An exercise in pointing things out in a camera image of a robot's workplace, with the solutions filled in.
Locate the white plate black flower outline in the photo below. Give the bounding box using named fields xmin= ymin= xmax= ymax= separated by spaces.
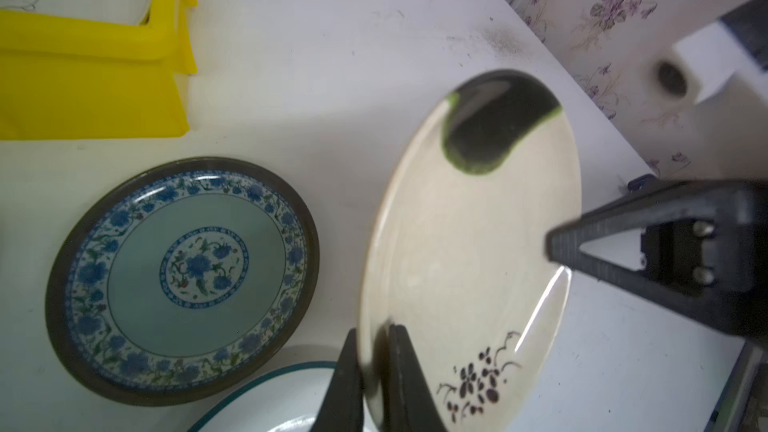
xmin=190 ymin=361 xmax=356 ymax=431

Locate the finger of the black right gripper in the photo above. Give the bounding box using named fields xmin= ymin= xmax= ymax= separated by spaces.
xmin=545 ymin=180 xmax=767 ymax=339

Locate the dark blue floral plate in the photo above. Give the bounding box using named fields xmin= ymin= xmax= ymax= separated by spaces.
xmin=45 ymin=157 xmax=320 ymax=407

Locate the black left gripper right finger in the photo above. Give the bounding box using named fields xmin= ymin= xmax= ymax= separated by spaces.
xmin=386 ymin=324 xmax=446 ymax=432

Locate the yellow plastic bin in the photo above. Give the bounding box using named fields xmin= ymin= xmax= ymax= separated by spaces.
xmin=1 ymin=0 xmax=197 ymax=140

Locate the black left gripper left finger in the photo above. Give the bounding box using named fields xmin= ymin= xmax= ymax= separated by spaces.
xmin=311 ymin=329 xmax=365 ymax=432

